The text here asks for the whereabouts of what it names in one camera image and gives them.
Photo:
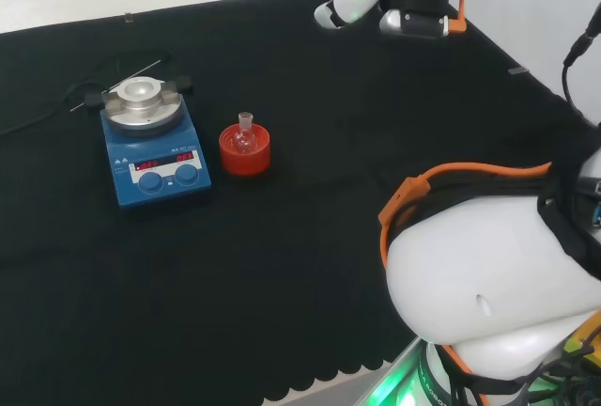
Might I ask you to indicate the clear glass round-bottom flask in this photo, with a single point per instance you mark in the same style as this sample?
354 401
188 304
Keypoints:
244 143

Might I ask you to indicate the grey metal base plate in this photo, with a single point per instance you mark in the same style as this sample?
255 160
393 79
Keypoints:
394 378

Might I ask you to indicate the heater with blue base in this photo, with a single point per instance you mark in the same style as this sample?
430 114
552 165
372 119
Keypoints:
159 185

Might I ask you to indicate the black bench cloth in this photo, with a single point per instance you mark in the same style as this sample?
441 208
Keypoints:
141 284

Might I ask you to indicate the thin metal probe rod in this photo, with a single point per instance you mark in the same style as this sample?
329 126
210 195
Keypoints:
141 69

